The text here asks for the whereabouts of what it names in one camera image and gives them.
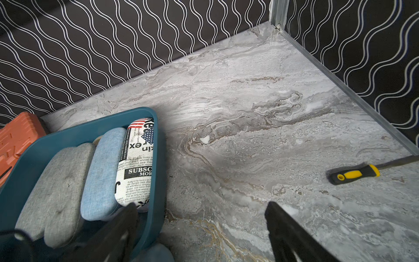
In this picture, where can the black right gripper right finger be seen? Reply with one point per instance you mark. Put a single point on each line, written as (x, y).
(290, 241)

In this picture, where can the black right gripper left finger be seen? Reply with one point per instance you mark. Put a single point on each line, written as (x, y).
(113, 243)

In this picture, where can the orange plastic tool case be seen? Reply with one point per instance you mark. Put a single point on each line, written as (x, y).
(16, 137)

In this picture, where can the newspaper print glasses case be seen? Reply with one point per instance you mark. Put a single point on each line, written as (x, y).
(134, 172)

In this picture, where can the tan fabric glasses case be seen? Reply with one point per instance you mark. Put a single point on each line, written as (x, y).
(96, 141)

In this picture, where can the teal plastic storage tray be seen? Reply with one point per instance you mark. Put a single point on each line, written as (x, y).
(33, 161)

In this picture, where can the grey fabric glasses case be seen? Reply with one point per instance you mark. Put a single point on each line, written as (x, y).
(52, 210)

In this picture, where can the light blue glasses case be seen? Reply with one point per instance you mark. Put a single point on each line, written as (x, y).
(155, 253)
(98, 199)

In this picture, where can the yellow handled screwdriver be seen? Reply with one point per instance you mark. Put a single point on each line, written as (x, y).
(342, 176)

